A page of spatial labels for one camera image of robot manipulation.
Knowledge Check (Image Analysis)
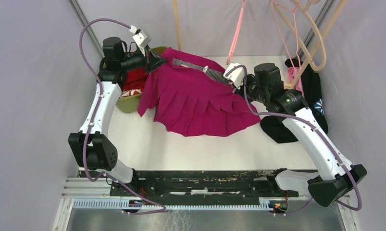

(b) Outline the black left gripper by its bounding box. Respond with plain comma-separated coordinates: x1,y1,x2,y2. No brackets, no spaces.
119,45,167,74

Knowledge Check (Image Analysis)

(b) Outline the red dress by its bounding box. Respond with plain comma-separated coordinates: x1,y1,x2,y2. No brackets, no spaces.
123,49,148,92

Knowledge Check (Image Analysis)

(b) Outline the white red floral garment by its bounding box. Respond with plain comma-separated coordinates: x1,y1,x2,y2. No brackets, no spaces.
120,89,143,98

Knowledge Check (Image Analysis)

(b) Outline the magenta pleated skirt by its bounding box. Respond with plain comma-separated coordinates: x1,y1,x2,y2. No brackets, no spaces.
137,47,261,137

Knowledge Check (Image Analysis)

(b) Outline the beige plastic hanger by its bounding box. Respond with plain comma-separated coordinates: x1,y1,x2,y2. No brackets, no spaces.
297,0,327,71

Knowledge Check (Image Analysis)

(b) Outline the pink plastic hanger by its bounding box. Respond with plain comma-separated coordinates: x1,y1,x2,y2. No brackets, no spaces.
226,0,246,65

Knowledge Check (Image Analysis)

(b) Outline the pink wire hanger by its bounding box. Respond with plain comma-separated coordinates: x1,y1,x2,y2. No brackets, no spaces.
269,0,301,67

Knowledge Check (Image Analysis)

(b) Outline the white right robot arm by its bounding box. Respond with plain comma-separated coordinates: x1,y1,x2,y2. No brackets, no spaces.
224,63,367,211

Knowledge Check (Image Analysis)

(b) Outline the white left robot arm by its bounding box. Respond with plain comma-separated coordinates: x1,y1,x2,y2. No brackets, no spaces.
68,34,166,196

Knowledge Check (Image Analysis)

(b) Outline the grey garment on rack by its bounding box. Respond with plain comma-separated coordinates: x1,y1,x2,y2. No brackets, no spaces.
173,59,230,85

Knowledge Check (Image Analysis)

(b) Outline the pink cloth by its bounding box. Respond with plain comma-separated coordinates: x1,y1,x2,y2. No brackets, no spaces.
287,67,304,97

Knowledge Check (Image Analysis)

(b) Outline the olive green plastic basket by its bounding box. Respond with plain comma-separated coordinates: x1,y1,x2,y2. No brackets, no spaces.
115,47,167,113

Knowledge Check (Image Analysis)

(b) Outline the black shirt with flower print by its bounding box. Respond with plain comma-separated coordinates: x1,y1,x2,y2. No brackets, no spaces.
260,57,329,144

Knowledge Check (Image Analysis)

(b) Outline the wooden clothes rack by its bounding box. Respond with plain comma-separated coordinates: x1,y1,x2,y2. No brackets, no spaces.
172,0,348,89

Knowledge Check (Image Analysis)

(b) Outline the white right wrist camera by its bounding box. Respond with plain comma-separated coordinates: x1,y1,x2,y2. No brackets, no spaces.
224,63,247,90

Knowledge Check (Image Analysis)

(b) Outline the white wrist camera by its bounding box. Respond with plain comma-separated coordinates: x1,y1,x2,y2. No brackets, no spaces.
129,25,151,57
224,63,247,90

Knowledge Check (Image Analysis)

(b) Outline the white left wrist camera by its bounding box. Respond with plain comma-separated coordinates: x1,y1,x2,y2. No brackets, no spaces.
129,25,151,57

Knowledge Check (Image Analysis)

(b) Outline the aluminium corner rail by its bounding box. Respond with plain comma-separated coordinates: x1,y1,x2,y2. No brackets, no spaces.
68,0,103,58

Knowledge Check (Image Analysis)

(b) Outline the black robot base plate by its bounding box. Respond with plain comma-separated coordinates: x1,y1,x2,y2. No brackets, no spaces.
127,168,311,207

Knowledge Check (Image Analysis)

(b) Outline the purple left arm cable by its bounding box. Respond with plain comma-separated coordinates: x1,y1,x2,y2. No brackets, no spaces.
78,18,167,215

